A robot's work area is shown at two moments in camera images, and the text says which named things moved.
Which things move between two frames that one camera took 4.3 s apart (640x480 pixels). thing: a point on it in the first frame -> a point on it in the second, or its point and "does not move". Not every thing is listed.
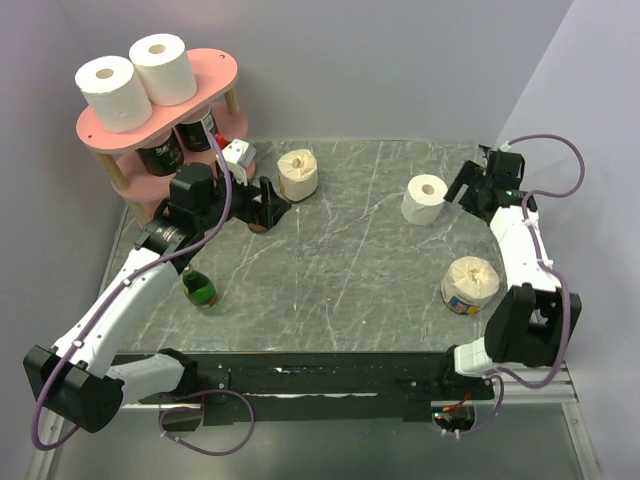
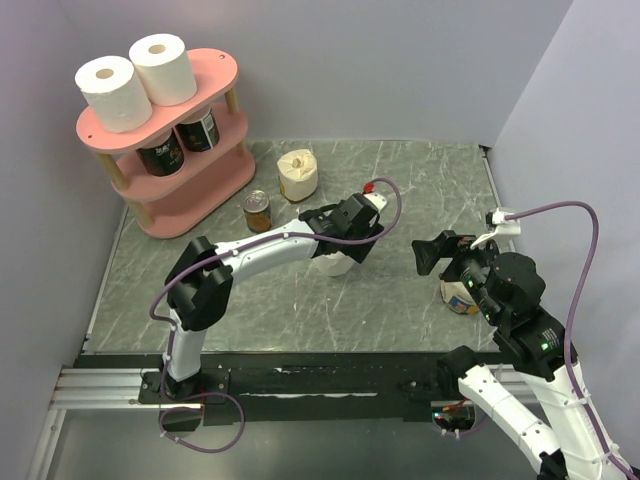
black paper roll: [163, 160] does not move
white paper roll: [423, 199] -> [334, 264]
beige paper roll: [297, 174] does not move
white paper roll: [119, 98] does not move
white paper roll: [167, 68] does not move
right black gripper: [465, 175] -> [428, 252]
